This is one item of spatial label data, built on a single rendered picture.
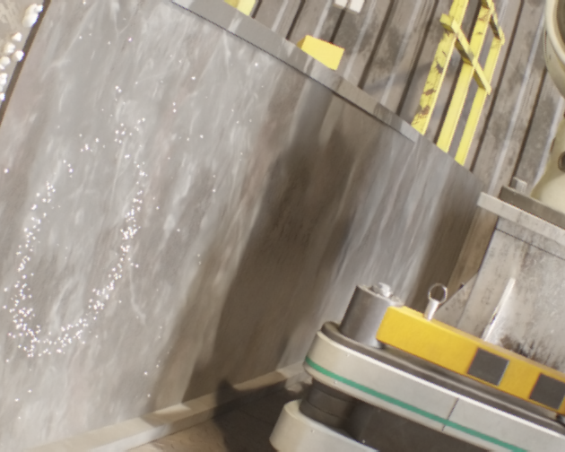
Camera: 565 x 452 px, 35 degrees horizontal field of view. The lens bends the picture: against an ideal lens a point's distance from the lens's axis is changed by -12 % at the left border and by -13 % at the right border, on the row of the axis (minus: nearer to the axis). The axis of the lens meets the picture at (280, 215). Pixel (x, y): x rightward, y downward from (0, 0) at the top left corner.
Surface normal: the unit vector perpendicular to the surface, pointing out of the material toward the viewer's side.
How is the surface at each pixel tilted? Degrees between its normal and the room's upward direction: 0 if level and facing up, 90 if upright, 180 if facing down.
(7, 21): 90
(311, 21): 90
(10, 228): 90
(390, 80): 90
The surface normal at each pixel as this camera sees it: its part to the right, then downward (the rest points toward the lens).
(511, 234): -0.38, -0.07
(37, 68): 0.88, 0.37
